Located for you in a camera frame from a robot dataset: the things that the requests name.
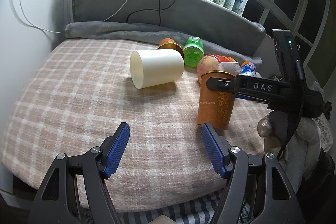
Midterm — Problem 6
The orange floral paper cup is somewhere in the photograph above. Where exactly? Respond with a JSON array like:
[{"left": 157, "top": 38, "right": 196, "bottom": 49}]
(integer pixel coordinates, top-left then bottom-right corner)
[{"left": 197, "top": 71, "right": 235, "bottom": 130}]

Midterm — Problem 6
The cream plastic cup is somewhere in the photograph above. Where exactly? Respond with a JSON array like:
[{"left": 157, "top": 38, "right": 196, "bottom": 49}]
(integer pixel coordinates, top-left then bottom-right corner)
[{"left": 130, "top": 50, "right": 185, "bottom": 89}]

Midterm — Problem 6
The gloved right hand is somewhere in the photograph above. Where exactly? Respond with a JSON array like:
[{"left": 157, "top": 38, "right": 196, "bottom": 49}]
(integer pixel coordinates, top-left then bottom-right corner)
[{"left": 257, "top": 114, "right": 321, "bottom": 192}]

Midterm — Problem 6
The blue orange soda bottle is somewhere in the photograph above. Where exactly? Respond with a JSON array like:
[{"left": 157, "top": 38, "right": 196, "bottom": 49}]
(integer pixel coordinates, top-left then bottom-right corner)
[{"left": 240, "top": 61, "right": 257, "bottom": 77}]

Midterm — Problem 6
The orange snack bag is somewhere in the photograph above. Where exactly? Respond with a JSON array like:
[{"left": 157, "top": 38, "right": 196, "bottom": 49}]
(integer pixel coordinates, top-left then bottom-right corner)
[{"left": 197, "top": 54, "right": 240, "bottom": 81}]

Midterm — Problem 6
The green drink bottle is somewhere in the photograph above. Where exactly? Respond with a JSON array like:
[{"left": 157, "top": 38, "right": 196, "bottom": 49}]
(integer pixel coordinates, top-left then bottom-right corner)
[{"left": 183, "top": 36, "right": 205, "bottom": 68}]

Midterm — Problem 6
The grey rolled blanket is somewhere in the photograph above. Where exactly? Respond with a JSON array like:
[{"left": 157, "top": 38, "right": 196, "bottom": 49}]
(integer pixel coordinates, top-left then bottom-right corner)
[{"left": 64, "top": 22, "right": 265, "bottom": 67}]

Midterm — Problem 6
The grey sofa back cushion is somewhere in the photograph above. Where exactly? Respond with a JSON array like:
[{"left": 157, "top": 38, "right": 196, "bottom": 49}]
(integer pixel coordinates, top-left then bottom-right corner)
[{"left": 72, "top": 0, "right": 252, "bottom": 38}]

